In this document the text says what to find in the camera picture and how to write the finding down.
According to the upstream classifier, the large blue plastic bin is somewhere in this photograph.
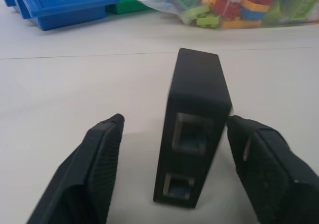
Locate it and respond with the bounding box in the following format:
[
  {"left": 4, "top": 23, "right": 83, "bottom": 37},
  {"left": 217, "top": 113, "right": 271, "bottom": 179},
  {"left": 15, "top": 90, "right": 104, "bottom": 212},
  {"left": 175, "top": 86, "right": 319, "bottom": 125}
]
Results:
[{"left": 10, "top": 0, "right": 120, "bottom": 31}]

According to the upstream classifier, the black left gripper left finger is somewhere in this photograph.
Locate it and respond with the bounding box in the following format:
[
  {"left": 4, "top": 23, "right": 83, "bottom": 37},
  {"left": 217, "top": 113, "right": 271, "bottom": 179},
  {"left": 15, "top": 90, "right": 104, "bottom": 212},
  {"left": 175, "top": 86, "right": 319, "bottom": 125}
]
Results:
[{"left": 26, "top": 113, "right": 125, "bottom": 224}]

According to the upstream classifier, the small black port box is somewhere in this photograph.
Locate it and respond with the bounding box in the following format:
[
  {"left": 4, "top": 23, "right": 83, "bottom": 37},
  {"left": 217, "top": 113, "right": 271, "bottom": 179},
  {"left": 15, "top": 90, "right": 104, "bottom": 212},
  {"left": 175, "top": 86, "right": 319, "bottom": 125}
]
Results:
[{"left": 152, "top": 47, "right": 233, "bottom": 209}]

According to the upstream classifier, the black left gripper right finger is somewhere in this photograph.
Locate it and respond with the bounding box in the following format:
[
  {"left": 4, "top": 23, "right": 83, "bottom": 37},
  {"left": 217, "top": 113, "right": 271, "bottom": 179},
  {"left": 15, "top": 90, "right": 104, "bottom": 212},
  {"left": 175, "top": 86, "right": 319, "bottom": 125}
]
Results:
[{"left": 225, "top": 114, "right": 319, "bottom": 224}]

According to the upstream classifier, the clear bag of toy bricks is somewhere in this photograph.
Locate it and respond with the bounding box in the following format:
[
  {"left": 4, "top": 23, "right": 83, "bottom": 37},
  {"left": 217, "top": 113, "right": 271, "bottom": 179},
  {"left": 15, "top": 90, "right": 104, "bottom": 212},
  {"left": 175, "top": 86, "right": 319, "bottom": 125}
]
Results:
[{"left": 115, "top": 0, "right": 319, "bottom": 31}]

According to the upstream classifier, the green plastic bin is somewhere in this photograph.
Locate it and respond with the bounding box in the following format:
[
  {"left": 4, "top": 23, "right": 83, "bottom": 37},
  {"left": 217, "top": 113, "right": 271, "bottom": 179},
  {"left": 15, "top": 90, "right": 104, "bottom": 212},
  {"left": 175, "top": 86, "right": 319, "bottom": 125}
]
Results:
[{"left": 105, "top": 0, "right": 153, "bottom": 15}]

